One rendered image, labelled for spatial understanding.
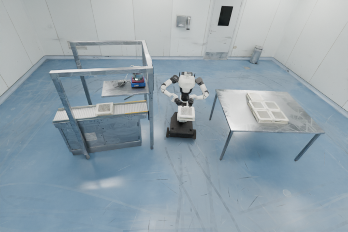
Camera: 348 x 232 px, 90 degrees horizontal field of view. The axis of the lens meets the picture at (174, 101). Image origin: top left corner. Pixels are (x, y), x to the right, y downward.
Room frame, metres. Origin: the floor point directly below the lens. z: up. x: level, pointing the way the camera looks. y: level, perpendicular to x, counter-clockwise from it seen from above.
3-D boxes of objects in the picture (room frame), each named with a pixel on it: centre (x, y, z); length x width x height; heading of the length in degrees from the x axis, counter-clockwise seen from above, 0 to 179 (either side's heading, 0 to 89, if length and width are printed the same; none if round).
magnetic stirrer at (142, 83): (2.14, 0.55, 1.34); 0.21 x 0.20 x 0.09; 16
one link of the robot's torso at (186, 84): (2.63, -0.19, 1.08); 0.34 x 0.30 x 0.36; 91
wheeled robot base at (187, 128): (2.56, -0.19, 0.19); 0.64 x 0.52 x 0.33; 1
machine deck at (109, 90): (2.04, 0.71, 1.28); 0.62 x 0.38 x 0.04; 106
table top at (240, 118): (2.43, -1.59, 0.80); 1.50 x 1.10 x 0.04; 95
